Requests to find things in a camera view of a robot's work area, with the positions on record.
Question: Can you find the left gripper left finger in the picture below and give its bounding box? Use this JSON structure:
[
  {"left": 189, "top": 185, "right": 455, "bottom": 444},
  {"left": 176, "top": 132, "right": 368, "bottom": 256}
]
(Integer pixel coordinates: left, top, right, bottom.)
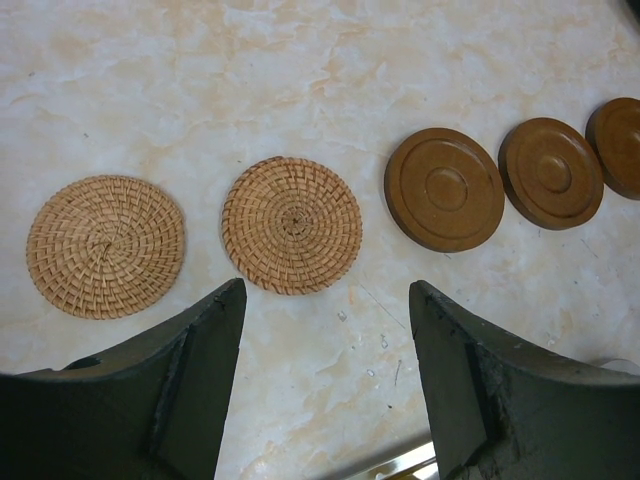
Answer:
[{"left": 1, "top": 279, "right": 247, "bottom": 479}]

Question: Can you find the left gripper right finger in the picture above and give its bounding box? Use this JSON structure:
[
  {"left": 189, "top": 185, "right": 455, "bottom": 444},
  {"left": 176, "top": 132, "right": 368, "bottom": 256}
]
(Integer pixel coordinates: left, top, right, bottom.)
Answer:
[{"left": 409, "top": 281, "right": 639, "bottom": 479}]

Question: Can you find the grey ceramic mug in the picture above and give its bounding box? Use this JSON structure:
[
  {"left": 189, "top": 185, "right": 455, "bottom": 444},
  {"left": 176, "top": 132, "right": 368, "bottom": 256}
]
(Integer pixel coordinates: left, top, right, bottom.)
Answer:
[{"left": 601, "top": 359, "right": 640, "bottom": 376}]

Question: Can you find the woven rattan coaster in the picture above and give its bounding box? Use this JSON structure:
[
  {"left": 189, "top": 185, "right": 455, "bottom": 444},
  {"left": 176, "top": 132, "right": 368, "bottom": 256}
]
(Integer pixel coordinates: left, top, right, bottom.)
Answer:
[
  {"left": 221, "top": 156, "right": 363, "bottom": 295},
  {"left": 26, "top": 175, "right": 186, "bottom": 320}
]

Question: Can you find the dark wooden coaster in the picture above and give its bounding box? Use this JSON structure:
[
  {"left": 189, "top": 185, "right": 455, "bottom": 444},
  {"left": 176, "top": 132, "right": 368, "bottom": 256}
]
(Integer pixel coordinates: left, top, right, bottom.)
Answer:
[
  {"left": 498, "top": 117, "right": 604, "bottom": 230},
  {"left": 384, "top": 128, "right": 505, "bottom": 253},
  {"left": 585, "top": 97, "right": 639, "bottom": 200}
]

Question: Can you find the stainless steel tray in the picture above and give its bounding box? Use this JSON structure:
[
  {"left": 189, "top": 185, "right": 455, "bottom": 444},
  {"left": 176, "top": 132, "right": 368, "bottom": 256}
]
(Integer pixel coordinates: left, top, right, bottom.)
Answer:
[{"left": 337, "top": 440, "right": 440, "bottom": 480}]

